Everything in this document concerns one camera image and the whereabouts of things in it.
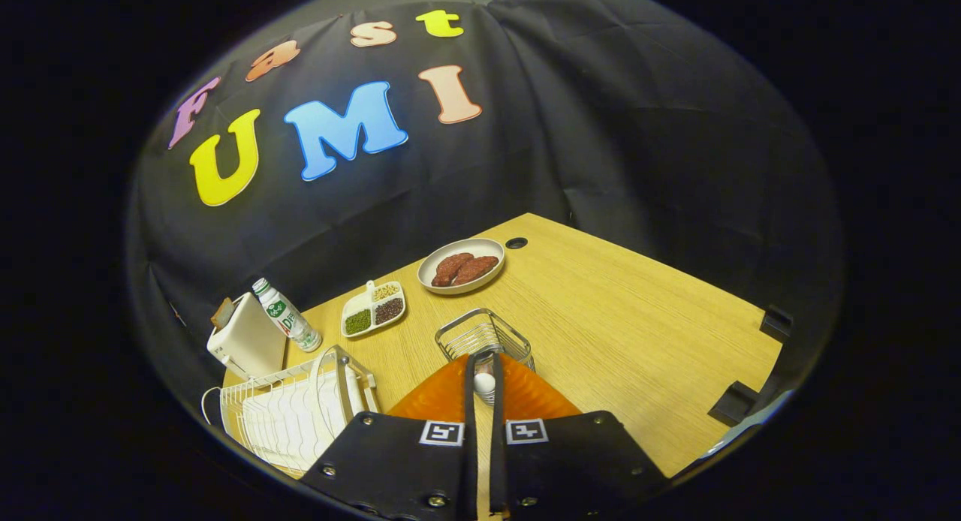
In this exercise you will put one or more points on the brown bread slice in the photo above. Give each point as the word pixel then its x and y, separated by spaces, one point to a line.
pixel 223 313

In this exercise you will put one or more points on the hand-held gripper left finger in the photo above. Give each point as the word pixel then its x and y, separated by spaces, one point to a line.
pixel 470 401

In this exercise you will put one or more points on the red meat patty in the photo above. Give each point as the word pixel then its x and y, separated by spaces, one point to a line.
pixel 450 269
pixel 477 269

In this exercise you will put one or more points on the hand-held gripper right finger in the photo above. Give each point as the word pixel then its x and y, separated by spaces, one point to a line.
pixel 495 431

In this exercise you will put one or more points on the white divided dish with beans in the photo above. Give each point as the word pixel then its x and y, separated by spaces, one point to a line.
pixel 373 311

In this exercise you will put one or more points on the beige plate with meat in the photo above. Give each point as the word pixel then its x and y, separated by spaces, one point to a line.
pixel 480 245

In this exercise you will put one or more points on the white bottle with green label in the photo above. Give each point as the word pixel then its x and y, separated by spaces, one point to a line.
pixel 289 318

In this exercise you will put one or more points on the black table edge clamp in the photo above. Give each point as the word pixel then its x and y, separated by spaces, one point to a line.
pixel 776 323
pixel 732 405

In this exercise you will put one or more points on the white toaster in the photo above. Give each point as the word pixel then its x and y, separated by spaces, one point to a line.
pixel 251 344

